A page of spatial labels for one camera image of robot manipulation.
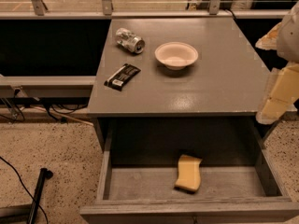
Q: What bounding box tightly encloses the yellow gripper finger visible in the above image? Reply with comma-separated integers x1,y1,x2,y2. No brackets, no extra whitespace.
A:
255,22,281,50
256,62,299,124

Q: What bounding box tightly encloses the yellow sponge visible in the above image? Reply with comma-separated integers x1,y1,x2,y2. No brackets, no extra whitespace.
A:
175,155,202,192

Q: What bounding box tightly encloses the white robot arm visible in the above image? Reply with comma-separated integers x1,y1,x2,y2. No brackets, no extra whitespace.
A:
255,2,299,124

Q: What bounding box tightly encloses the grey cabinet counter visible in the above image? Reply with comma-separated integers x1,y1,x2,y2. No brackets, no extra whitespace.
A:
86,17,298,151

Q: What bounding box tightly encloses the grey open top drawer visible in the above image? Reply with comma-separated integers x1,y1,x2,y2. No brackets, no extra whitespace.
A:
80,117,299,224

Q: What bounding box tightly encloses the white paper bowl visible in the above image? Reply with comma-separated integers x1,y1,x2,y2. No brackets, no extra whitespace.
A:
154,42,198,70

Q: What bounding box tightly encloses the crushed silver soda can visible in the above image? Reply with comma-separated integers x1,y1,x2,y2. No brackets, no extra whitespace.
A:
116,28,145,54

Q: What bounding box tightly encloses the black snack bar wrapper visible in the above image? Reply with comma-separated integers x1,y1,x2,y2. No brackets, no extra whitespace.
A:
104,63,140,91

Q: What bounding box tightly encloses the black tripod leg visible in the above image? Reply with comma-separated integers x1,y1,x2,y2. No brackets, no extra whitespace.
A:
26,168,53,224

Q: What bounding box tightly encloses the grey metal rail frame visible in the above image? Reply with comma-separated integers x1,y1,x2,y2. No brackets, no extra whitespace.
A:
0,0,299,99

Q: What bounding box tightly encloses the black floor cable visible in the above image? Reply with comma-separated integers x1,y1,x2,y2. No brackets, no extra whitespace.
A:
0,156,50,224

